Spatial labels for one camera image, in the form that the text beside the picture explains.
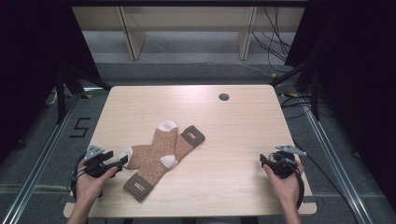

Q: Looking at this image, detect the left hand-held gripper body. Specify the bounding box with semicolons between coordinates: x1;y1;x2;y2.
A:
83;145;123;179

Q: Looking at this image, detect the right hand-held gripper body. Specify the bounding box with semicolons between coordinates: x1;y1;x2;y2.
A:
262;144;308;180

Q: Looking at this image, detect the brown sock with white toe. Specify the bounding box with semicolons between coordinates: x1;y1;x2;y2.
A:
122;119;179;203
118;124;206;171

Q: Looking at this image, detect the person's right hand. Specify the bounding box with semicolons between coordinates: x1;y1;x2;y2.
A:
262;160;305;203

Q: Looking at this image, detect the person's left hand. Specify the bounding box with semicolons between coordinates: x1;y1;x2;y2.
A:
75;158;120;203

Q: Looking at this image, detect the black metal stand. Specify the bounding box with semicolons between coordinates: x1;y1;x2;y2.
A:
269;58;322;122
53;64;113;125

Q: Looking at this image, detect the black curtain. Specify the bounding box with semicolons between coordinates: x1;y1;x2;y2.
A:
0;0;102;164
284;0;396;214

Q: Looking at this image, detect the light wooden shelf unit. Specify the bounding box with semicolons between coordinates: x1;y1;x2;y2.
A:
71;6;306;62

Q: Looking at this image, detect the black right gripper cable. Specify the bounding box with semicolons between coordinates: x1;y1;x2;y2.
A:
268;151;306;211

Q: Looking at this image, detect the black floor cable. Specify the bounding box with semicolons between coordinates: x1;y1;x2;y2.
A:
279;92;362;224

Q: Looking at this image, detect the metal floor rail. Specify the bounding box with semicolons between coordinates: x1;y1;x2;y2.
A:
302;105;375;224
0;92;82;224

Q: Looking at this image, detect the bundle of black cables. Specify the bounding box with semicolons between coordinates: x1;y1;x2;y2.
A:
250;7;293;75

